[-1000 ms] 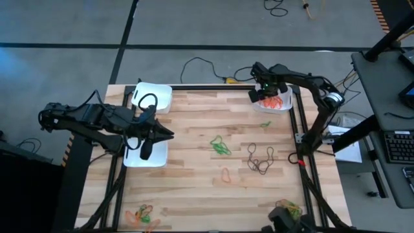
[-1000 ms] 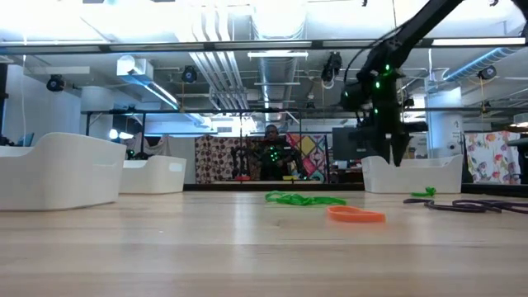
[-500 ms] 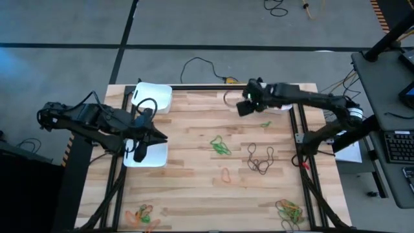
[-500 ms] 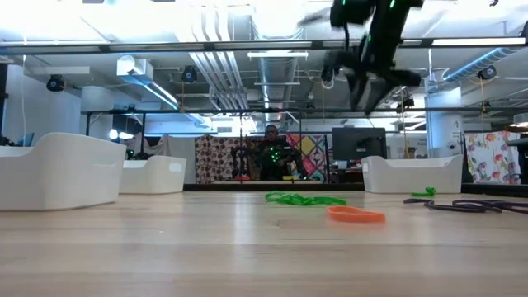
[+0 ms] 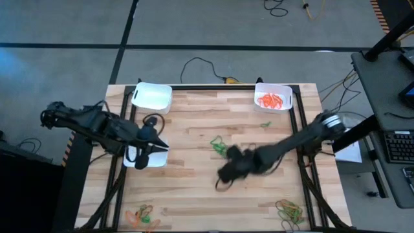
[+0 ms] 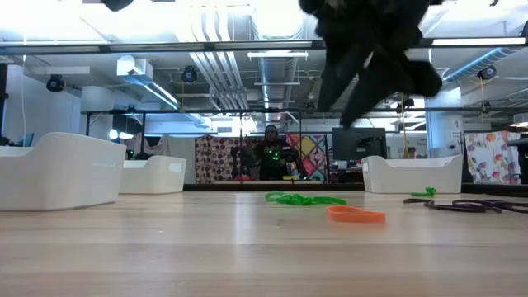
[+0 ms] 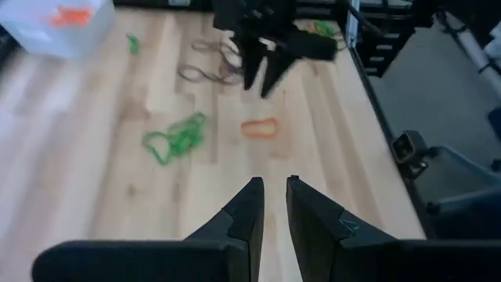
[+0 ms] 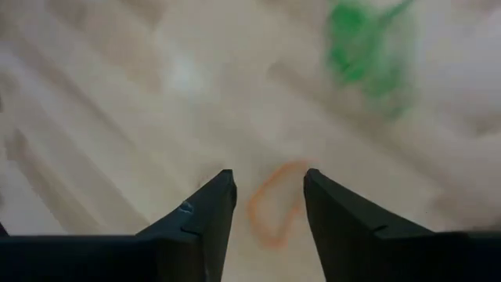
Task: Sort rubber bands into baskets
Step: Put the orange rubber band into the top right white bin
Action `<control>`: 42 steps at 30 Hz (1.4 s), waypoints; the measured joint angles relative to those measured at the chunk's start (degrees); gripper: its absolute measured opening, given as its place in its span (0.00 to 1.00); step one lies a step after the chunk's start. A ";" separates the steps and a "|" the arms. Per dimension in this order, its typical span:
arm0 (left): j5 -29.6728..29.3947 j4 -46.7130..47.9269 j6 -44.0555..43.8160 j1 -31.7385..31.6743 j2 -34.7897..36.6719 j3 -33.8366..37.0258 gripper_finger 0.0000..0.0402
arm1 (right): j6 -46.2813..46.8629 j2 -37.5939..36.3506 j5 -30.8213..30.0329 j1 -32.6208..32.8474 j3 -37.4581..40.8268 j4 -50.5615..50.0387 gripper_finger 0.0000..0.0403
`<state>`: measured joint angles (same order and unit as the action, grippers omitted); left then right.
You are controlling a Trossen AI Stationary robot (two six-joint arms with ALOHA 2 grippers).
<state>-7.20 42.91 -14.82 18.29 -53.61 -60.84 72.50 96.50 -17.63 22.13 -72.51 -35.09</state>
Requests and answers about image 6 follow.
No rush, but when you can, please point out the brown patterned hanging cloth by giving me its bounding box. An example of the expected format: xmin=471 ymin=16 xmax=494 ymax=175
xmin=195 ymin=135 xmax=248 ymax=185

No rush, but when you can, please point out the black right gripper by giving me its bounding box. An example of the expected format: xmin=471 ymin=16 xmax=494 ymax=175
xmin=299 ymin=0 xmax=445 ymax=128

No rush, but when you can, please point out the silver ventilation duct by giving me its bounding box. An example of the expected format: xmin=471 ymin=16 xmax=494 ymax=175
xmin=257 ymin=55 xmax=299 ymax=125

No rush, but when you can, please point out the dark mandala hanging cloth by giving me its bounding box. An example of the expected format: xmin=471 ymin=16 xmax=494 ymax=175
xmin=246 ymin=135 xmax=267 ymax=182

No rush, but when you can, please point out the black aluminium rig frame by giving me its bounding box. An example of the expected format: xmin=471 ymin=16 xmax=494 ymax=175
xmin=183 ymin=182 xmax=528 ymax=195

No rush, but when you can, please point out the black computer monitor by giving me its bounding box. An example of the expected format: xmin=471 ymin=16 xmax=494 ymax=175
xmin=332 ymin=126 xmax=388 ymax=161

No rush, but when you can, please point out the white strip light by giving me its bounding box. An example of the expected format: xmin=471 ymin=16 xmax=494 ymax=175
xmin=247 ymin=51 xmax=309 ymax=59

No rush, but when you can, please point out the person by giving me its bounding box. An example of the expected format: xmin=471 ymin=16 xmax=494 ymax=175
xmin=253 ymin=124 xmax=296 ymax=182

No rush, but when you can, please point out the white ceiling unit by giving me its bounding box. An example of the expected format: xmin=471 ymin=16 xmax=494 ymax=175
xmin=116 ymin=55 xmax=154 ymax=78

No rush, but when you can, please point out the orange rubber band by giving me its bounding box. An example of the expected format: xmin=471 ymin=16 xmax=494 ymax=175
xmin=326 ymin=205 xmax=387 ymax=224

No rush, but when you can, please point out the white plastic basket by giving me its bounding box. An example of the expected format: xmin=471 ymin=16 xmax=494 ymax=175
xmin=119 ymin=155 xmax=187 ymax=195
xmin=0 ymin=131 xmax=127 ymax=212
xmin=361 ymin=154 xmax=465 ymax=195

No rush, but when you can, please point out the black ceiling camera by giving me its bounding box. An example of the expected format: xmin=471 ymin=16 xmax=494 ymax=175
xmin=45 ymin=73 xmax=66 ymax=92
xmin=181 ymin=64 xmax=198 ymax=84
xmin=478 ymin=64 xmax=498 ymax=82

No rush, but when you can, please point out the colourful patchwork quilt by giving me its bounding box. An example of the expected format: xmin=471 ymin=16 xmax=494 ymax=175
xmin=286 ymin=132 xmax=331 ymax=182

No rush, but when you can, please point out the white round column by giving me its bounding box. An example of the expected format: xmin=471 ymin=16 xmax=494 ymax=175
xmin=425 ymin=88 xmax=464 ymax=160

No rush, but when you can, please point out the white floral hanging cloth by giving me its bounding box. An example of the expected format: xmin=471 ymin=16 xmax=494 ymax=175
xmin=464 ymin=130 xmax=521 ymax=185

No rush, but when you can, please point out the black rubber band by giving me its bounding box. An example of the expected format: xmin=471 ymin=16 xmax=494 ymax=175
xmin=403 ymin=198 xmax=488 ymax=214
xmin=452 ymin=199 xmax=528 ymax=215

